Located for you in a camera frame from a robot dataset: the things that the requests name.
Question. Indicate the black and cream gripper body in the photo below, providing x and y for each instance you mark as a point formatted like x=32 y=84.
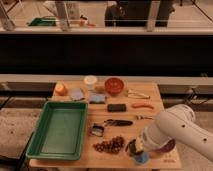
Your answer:
x=135 y=147

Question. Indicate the blue cup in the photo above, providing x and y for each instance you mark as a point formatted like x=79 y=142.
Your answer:
x=141 y=158

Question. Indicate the bunch of dark grapes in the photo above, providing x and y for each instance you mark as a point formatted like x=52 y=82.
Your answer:
x=112 y=146

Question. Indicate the metal fork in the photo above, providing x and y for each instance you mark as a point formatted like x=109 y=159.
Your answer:
x=140 y=117

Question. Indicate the purple bowl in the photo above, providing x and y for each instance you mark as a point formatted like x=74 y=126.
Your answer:
x=168 y=147

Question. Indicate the wooden folding table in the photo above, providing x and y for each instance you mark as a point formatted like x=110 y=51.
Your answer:
x=97 y=113

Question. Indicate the small black metal clip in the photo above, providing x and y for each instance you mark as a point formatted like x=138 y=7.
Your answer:
x=97 y=130

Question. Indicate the orange carrot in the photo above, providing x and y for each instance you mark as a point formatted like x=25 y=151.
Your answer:
x=142 y=105

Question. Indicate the black rectangular block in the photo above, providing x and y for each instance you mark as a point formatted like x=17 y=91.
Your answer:
x=116 y=107

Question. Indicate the blue sponge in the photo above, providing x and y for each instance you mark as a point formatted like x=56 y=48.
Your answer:
x=97 y=99

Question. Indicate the red bowl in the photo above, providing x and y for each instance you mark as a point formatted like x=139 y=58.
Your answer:
x=114 y=85

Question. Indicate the green plastic tray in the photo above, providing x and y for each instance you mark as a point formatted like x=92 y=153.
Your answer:
x=59 y=132

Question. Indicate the white cup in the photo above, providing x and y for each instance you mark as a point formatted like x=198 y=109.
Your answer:
x=90 y=82

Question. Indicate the orange fruit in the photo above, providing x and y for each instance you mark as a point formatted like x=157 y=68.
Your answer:
x=60 y=89

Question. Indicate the person in dark clothes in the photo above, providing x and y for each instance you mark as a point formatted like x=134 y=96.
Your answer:
x=135 y=13

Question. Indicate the distant green tray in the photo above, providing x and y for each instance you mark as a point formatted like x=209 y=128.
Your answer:
x=42 y=21

